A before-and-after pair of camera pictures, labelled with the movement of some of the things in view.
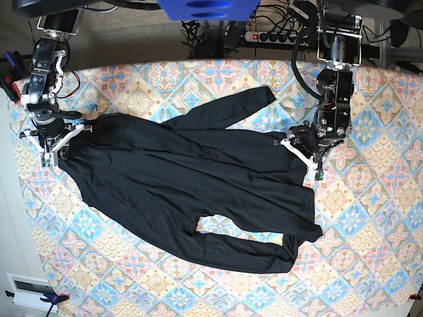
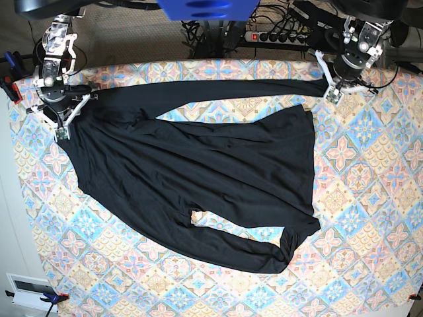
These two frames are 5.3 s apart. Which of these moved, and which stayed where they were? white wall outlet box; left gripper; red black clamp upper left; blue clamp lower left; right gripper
Moved: right gripper; left gripper
Stayed: red black clamp upper left; blue clamp lower left; white wall outlet box
